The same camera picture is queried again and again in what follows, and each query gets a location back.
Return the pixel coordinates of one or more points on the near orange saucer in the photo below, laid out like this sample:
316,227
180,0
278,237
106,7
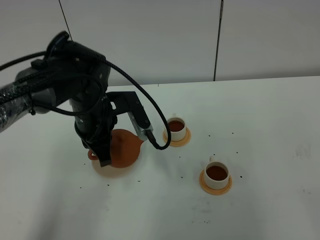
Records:
216,192

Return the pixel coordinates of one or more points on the far orange saucer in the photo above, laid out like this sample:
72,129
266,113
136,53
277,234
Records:
183,141

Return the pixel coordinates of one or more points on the near white teacup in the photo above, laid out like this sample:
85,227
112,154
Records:
216,174

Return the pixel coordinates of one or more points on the white teacup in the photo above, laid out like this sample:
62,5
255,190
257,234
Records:
216,174
177,128

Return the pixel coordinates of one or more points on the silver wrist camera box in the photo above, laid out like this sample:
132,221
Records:
128,102

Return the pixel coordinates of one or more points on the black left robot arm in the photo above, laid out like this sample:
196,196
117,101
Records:
70,79

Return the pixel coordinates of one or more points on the brown clay teapot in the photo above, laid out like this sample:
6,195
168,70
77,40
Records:
124,149

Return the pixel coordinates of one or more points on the far white teacup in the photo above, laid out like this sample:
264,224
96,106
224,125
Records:
177,128

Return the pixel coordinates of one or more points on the orange saucer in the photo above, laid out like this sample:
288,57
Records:
183,141
216,192

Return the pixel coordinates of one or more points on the beige round teapot coaster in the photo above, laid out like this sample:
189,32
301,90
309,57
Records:
110,172

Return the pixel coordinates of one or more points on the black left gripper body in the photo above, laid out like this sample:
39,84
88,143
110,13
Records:
95,130

